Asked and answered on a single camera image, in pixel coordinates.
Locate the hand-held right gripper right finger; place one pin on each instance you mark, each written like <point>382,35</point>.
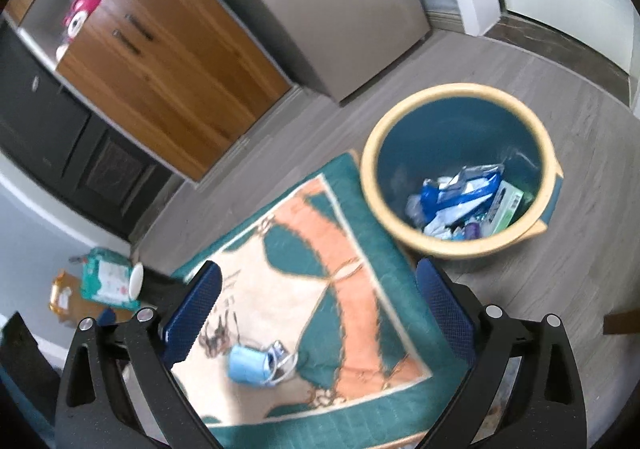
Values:
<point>447,316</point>

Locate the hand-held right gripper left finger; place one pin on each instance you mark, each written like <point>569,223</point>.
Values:
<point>192,316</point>

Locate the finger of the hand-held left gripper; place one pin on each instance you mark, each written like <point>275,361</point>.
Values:
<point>108,317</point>

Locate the black cup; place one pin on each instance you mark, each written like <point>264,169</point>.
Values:
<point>136,281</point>

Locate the blue face mask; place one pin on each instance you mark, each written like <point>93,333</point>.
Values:
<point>247,364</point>

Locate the blue white packet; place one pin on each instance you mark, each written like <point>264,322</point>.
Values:
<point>450,194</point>

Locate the blue bucket with yellow rim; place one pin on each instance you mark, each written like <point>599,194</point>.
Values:
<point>450,139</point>

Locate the teal diaper pack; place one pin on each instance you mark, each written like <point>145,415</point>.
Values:
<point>107,276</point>

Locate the teal orange printed mat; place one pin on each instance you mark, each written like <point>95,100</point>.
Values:
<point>350,289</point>

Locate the brown wooden furniture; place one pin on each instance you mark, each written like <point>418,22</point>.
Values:
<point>622,324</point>

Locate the dark entry door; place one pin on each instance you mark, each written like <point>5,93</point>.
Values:
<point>60,139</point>

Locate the wooden cabinet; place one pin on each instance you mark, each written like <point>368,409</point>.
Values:
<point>165,69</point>

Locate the beige refrigerator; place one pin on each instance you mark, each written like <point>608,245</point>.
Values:
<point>325,4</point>

